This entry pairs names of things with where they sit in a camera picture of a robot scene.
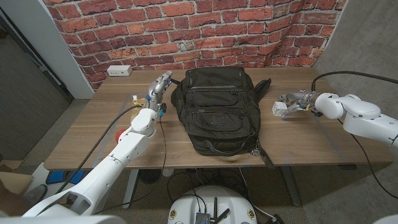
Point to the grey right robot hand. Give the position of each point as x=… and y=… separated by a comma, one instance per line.
x=297, y=99

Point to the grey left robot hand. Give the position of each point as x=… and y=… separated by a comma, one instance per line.
x=157, y=90

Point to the small white packet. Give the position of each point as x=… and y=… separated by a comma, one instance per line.
x=280, y=109

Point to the black backpack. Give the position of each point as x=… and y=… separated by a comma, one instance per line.
x=217, y=109

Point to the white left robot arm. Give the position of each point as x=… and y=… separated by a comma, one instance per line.
x=109, y=168

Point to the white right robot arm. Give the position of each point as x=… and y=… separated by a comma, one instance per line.
x=357, y=115

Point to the red ball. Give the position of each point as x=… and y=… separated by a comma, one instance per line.
x=119, y=136

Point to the yellowish foil patch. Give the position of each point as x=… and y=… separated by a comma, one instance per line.
x=138, y=107

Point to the white power strip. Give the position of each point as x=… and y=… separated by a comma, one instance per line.
x=119, y=70

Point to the grey tape outline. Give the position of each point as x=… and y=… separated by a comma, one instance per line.
x=326, y=137

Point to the red brick print backdrop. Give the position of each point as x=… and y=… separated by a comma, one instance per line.
x=192, y=31

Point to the dark table leg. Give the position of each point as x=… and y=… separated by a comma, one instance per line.
x=290, y=186

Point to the white table leg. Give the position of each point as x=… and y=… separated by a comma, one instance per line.
x=130, y=189

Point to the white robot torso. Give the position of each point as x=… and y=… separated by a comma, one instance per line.
x=211, y=199

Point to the black antenna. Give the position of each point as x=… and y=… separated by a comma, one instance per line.
x=215, y=207
x=224, y=214

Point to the blue object under table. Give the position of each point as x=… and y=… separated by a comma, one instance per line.
x=57, y=177

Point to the small grey computer box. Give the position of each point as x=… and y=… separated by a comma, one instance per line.
x=202, y=218

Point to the grey sneaker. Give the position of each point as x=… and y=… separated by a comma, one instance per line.
x=35, y=193

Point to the tan cardboard box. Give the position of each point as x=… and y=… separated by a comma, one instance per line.
x=15, y=182

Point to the person's brown trouser leg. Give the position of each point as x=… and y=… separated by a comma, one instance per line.
x=12, y=202

